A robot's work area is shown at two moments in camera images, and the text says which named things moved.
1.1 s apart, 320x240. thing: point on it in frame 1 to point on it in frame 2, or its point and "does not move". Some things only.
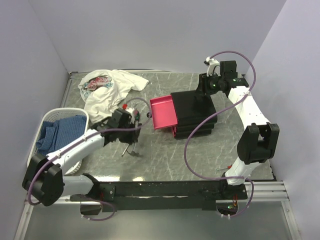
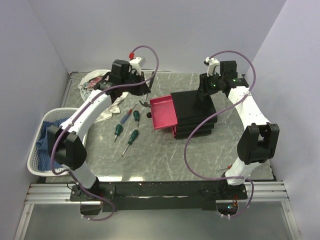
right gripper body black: (212, 84) does not move
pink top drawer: (164, 113) does not move
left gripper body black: (126, 136) to (133, 78)
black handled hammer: (133, 153) to (146, 104)
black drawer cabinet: (191, 108) does not move
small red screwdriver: (228, 167) does not move
